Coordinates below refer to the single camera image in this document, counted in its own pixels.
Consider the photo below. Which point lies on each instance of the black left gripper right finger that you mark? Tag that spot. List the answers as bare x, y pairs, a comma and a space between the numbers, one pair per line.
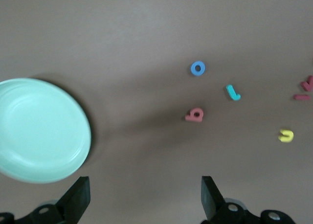
212, 204

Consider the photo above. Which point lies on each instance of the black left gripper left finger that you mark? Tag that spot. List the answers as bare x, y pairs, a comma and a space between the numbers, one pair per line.
75, 202

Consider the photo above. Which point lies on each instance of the pink letter b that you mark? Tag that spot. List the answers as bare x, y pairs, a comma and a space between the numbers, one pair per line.
194, 117

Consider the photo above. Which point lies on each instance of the teal letter l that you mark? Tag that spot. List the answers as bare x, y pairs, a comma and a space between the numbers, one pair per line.
233, 93

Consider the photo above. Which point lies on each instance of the blue letter o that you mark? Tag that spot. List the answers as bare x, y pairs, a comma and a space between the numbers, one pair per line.
193, 68

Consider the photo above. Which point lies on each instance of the light green plate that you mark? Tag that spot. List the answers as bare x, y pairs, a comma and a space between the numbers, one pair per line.
41, 131

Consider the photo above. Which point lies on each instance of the yellow letter n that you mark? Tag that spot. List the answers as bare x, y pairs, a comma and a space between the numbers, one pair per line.
286, 136

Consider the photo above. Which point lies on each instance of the red letter i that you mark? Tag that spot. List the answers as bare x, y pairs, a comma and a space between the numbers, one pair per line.
302, 97

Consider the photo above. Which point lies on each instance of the red letter k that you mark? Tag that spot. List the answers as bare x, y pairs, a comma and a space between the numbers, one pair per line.
308, 84

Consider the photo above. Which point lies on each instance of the brown table cover sheet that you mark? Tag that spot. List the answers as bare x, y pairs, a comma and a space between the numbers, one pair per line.
146, 26

